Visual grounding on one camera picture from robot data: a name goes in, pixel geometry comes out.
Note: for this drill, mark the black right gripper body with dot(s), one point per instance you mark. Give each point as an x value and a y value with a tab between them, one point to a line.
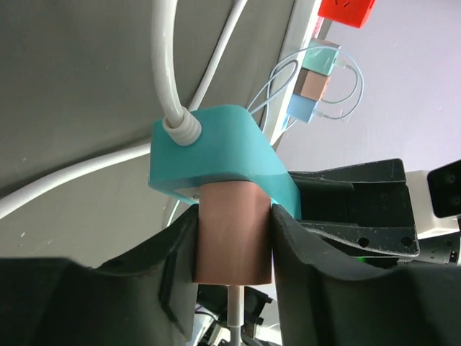
435	202

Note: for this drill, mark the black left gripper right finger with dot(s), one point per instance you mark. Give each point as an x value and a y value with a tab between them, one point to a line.
326	297

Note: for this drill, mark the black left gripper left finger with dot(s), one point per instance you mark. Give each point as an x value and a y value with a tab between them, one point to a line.
145	296

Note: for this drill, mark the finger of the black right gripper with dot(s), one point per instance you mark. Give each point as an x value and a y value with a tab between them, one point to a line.
369	241
372	194

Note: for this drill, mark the pink USB charger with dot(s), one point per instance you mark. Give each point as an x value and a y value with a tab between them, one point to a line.
233	245

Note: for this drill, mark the blue USB charger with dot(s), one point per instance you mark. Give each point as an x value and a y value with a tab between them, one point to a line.
301	108

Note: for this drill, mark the teal power strip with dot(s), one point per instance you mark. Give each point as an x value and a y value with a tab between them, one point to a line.
230	147

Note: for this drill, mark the white power strip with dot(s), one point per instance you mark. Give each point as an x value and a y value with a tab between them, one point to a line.
301	27

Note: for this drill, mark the salmon dual USB charger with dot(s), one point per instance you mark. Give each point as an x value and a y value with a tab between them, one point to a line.
311	85

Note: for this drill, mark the mint USB charger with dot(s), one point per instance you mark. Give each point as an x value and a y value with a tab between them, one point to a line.
321	56

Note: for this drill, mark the red cube adapter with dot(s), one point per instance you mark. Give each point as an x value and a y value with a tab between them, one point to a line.
353	13

